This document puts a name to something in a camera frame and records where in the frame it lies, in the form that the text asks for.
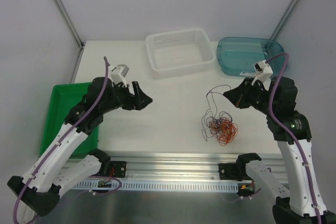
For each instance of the white perforated basket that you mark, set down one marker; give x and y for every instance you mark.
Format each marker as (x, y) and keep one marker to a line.
(179, 52)

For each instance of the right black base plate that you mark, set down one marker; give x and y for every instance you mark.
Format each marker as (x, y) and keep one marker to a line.
(232, 171)

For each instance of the aluminium mounting rail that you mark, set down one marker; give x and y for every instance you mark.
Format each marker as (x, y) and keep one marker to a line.
(163, 167)

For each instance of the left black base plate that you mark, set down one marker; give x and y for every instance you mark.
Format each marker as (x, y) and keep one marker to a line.
(117, 169)

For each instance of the aluminium frame post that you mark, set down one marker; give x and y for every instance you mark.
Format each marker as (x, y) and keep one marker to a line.
(66, 18)
(284, 19)

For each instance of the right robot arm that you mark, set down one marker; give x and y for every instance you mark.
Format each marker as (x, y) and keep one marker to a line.
(301, 202)

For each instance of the left aluminium frame post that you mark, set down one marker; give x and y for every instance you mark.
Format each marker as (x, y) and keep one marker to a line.
(66, 18)

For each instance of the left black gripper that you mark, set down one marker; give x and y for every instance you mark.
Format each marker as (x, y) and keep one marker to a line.
(132, 96)

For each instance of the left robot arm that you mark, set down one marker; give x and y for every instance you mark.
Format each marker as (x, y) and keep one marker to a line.
(42, 187)

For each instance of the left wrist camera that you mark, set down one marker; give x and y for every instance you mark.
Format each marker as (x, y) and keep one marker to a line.
(118, 74)

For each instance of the teal transparent container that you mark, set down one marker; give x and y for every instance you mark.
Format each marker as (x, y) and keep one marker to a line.
(236, 56)

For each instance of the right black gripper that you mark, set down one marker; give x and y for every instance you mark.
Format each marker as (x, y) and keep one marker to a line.
(245, 95)

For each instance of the right aluminium frame post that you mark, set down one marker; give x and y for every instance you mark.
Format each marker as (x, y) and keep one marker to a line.
(284, 19)

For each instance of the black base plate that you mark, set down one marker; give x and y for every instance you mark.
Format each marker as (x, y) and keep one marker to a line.
(232, 171)
(117, 169)

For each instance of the white slotted cable duct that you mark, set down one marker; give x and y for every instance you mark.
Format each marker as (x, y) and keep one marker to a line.
(147, 185)

